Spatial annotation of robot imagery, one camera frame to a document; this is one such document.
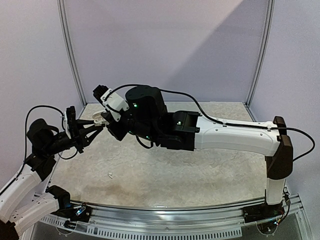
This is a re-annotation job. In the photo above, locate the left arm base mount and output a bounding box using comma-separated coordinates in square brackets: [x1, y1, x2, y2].
[52, 203, 93, 223]

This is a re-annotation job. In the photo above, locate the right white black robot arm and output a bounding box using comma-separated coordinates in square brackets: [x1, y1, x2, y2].
[94, 84, 293, 218]

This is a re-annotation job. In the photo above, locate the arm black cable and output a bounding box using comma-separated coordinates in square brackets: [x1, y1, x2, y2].
[0, 105, 66, 196]
[104, 83, 316, 162]

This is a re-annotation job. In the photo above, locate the aluminium frame post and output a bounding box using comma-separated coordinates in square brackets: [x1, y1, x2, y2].
[245, 0, 275, 109]
[57, 0, 87, 107]

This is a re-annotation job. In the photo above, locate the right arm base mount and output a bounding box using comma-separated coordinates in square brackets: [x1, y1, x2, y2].
[241, 200, 291, 225]

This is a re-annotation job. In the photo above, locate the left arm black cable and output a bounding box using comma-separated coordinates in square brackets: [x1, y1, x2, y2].
[0, 105, 66, 196]

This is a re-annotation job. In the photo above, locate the left aluminium frame post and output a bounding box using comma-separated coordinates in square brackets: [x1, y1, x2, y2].
[57, 0, 87, 107]

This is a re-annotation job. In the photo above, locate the aluminium front rail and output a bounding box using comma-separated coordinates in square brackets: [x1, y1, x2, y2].
[28, 192, 308, 238]

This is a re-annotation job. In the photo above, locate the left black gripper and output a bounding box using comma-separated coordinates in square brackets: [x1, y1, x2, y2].
[43, 118, 103, 155]

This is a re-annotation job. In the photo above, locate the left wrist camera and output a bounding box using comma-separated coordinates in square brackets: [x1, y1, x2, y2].
[62, 111, 70, 134]

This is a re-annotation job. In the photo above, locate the white earbud charging case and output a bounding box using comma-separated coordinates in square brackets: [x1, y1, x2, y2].
[92, 110, 107, 126]

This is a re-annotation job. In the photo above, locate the right aluminium frame post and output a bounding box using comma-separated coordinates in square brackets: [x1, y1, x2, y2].
[245, 0, 275, 109]

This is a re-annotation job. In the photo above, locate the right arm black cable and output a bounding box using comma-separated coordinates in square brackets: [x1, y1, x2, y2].
[104, 83, 316, 162]

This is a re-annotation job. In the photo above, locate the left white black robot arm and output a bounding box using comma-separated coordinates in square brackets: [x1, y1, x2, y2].
[0, 106, 105, 240]

